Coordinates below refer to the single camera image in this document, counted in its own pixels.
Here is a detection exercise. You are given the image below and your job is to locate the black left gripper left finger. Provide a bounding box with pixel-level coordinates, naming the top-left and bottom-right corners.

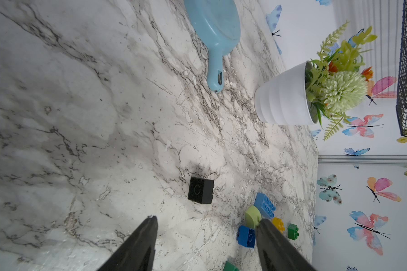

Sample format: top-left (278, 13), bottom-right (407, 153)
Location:
top-left (98, 216), bottom-right (158, 271)

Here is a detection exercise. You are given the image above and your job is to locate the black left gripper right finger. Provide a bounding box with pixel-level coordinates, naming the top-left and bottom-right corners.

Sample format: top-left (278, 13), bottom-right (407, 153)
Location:
top-left (256, 219), bottom-right (315, 271)

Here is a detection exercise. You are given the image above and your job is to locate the green lego base brick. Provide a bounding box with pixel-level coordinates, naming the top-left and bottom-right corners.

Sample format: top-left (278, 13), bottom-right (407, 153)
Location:
top-left (223, 257), bottom-right (240, 271)

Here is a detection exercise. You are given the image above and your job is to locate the small green lego brick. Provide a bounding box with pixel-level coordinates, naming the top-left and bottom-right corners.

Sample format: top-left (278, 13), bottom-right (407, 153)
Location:
top-left (287, 224), bottom-right (299, 241)

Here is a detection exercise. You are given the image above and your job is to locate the yellow lego brick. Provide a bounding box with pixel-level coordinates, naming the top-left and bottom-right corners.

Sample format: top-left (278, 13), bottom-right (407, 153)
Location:
top-left (272, 217), bottom-right (286, 233)

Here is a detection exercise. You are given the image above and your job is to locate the dark blue lego brick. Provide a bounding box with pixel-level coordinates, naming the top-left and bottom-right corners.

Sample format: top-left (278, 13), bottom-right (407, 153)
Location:
top-left (236, 225), bottom-right (256, 248)

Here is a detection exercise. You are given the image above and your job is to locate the lime green lego brick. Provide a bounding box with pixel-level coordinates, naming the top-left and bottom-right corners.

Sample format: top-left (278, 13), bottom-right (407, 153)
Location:
top-left (245, 206), bottom-right (262, 229)

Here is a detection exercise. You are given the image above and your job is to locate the light blue lego brick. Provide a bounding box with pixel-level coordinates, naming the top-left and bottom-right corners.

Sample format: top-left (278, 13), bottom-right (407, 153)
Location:
top-left (254, 193), bottom-right (276, 220)

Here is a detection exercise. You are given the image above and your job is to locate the black lego brick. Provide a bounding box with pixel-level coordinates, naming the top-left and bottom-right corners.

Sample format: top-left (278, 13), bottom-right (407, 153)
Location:
top-left (188, 177), bottom-right (214, 204)

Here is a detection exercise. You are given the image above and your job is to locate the white plant pot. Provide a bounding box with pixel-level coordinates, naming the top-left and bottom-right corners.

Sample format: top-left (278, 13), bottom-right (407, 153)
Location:
top-left (254, 61), bottom-right (318, 125)

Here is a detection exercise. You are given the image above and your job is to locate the artificial green plant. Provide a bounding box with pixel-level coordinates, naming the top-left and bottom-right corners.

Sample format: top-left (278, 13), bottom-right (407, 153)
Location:
top-left (305, 22), bottom-right (378, 141)

